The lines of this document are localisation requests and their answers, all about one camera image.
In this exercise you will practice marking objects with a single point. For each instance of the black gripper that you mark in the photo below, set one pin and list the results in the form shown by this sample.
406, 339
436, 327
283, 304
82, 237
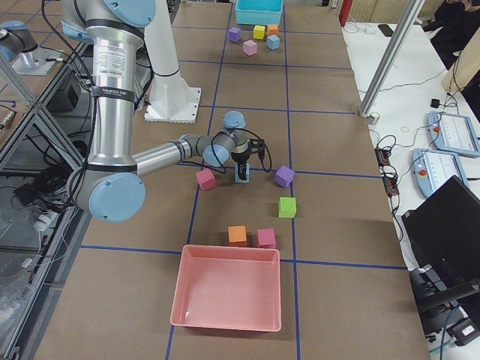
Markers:
239, 156

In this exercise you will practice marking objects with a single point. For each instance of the blue foam block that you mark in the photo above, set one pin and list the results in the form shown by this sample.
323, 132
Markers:
242, 176
273, 42

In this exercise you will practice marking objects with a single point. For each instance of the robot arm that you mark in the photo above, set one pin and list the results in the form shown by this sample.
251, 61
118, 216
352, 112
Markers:
109, 183
15, 39

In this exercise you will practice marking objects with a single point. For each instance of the crimson foam block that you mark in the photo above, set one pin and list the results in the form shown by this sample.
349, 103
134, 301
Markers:
206, 179

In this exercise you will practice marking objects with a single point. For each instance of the purple foam block right side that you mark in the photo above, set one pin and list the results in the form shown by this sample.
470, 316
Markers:
284, 176

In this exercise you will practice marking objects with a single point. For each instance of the purple foam block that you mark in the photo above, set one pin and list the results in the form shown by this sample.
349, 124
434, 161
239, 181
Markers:
284, 176
234, 34

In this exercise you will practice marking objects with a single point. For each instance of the green foam block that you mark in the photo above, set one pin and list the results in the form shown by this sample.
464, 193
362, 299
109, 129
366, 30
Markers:
287, 207

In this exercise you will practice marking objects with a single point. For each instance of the orange foam block right side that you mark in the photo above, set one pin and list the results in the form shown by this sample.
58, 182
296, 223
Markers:
237, 236

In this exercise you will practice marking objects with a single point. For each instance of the orange foam block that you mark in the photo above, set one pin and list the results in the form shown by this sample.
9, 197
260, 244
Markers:
237, 236
272, 29

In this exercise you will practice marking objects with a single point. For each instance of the magenta foam block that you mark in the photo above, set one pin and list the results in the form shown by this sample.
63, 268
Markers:
266, 238

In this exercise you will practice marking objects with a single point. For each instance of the pink plastic bin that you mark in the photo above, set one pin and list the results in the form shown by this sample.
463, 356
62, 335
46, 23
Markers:
234, 288

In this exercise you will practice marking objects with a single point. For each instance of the light pink foam block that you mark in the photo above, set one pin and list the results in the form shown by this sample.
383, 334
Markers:
249, 47

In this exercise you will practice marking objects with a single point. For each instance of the purple foam block left side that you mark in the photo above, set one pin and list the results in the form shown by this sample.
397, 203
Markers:
234, 34

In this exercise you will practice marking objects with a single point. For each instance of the yellow foam block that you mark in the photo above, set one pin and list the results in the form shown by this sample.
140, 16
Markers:
259, 32

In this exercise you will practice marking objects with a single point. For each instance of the orange foam block left side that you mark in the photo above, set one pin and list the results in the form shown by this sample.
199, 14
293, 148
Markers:
272, 29

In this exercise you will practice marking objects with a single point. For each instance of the black power strip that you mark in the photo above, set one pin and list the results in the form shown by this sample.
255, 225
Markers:
389, 174

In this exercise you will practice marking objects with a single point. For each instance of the light blue plastic bin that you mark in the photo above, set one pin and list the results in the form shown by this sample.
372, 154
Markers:
258, 12

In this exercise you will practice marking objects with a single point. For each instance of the teach pendant near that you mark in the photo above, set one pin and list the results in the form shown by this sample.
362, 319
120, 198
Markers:
432, 168

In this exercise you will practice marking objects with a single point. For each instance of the teach pendant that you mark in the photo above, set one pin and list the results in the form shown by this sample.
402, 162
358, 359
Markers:
432, 168
453, 133

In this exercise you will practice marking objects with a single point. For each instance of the black smartphone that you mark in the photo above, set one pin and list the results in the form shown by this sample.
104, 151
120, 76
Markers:
386, 30

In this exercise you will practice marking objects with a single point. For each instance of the teach pendant far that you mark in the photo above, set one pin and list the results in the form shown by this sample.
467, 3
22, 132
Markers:
453, 133

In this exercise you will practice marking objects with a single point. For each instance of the aluminium frame post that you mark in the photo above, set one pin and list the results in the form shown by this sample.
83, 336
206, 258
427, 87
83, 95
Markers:
400, 34

